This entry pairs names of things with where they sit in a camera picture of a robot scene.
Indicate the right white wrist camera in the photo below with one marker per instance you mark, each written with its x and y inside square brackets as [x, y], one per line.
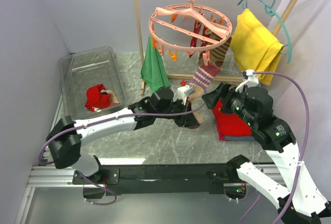
[249, 80]

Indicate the pink round clip hanger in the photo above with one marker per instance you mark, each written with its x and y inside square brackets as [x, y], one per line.
[171, 28]

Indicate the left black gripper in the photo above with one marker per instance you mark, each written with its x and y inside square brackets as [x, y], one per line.
[187, 120]

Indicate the yellow hanging cloth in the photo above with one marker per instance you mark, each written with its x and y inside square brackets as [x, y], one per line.
[253, 45]

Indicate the brown sock pair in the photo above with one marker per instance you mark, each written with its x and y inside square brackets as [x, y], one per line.
[217, 55]

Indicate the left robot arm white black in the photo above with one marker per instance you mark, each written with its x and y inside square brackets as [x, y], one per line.
[68, 135]

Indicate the striped beige purple sock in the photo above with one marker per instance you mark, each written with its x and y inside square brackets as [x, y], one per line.
[112, 95]

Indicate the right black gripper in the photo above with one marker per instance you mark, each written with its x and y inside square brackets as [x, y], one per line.
[226, 90]

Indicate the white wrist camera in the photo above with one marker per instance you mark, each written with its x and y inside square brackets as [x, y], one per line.
[184, 91]
[249, 80]

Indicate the black base bar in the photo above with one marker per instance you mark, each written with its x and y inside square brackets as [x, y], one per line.
[177, 178]

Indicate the red sock front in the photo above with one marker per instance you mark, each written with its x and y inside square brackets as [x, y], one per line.
[104, 102]

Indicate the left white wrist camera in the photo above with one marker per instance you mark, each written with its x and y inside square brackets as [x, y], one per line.
[184, 91]

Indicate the red folded towel stack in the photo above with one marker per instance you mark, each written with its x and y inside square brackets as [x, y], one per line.
[230, 127]

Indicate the green hanging cloth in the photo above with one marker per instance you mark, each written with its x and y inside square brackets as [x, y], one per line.
[153, 71]

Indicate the red patterned sock pair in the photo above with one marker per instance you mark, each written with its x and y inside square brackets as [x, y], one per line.
[199, 29]

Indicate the clear plastic bin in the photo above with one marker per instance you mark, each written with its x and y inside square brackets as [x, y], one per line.
[80, 71]

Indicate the teal plastic hanger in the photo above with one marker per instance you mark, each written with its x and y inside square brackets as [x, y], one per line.
[269, 10]

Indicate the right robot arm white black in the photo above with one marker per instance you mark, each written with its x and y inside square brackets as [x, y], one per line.
[299, 200]

